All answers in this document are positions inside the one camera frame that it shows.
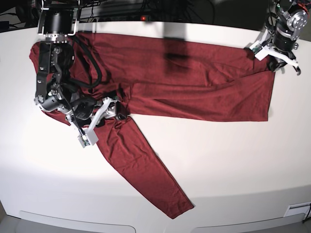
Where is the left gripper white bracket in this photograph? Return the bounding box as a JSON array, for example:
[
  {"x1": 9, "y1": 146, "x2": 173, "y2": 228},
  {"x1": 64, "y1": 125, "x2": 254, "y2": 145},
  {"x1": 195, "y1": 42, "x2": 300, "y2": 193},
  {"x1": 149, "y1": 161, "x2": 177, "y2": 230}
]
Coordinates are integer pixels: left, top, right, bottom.
[{"x1": 254, "y1": 30, "x2": 301, "y2": 76}]

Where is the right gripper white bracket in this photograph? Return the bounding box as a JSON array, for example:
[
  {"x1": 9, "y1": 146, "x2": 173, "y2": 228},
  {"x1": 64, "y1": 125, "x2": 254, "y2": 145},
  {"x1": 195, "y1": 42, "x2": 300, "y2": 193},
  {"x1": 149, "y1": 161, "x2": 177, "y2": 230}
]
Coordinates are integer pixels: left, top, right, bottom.
[{"x1": 65, "y1": 96, "x2": 128, "y2": 146}]

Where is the dark red long-sleeve shirt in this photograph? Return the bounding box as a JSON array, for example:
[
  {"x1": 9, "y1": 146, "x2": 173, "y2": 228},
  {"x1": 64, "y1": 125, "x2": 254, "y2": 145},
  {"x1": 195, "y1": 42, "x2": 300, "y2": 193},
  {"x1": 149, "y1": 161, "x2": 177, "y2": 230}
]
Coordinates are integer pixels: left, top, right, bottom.
[{"x1": 29, "y1": 33, "x2": 276, "y2": 220}]

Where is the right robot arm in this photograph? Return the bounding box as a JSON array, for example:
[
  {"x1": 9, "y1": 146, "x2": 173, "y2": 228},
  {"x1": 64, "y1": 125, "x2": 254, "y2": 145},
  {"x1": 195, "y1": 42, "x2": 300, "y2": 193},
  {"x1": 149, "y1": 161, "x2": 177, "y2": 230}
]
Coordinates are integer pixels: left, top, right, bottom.
[{"x1": 34, "y1": 0, "x2": 128, "y2": 147}]

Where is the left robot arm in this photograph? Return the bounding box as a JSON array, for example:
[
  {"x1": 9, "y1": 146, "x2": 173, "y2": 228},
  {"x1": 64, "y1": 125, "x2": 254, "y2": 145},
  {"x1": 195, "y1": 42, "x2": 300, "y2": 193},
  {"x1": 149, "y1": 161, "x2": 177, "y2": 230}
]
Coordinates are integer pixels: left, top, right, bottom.
[{"x1": 249, "y1": 0, "x2": 311, "y2": 76}]

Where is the black power strip red light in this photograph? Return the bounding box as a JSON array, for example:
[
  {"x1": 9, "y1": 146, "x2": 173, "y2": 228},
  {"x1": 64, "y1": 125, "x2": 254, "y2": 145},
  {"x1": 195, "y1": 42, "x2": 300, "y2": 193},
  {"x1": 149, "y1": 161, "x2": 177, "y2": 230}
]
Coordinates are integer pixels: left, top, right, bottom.
[{"x1": 93, "y1": 15, "x2": 149, "y2": 22}]

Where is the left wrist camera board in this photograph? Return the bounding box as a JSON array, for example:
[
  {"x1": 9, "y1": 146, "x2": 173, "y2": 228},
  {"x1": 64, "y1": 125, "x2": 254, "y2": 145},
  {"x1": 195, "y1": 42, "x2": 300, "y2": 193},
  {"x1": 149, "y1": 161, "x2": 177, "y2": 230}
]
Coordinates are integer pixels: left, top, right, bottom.
[{"x1": 249, "y1": 41, "x2": 262, "y2": 54}]

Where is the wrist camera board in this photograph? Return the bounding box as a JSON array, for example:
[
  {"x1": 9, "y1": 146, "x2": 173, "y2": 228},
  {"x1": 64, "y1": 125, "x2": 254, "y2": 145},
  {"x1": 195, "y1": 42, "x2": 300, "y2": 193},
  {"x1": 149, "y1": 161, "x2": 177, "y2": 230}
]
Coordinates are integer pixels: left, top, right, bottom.
[
  {"x1": 77, "y1": 135, "x2": 90, "y2": 148},
  {"x1": 249, "y1": 41, "x2": 262, "y2": 54}
]

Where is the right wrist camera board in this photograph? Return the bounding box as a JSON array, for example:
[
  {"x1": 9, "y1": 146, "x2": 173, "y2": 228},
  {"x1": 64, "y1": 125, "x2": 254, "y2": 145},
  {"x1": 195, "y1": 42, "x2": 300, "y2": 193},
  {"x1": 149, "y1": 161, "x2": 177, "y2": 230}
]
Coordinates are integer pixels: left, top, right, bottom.
[{"x1": 77, "y1": 135, "x2": 90, "y2": 148}]

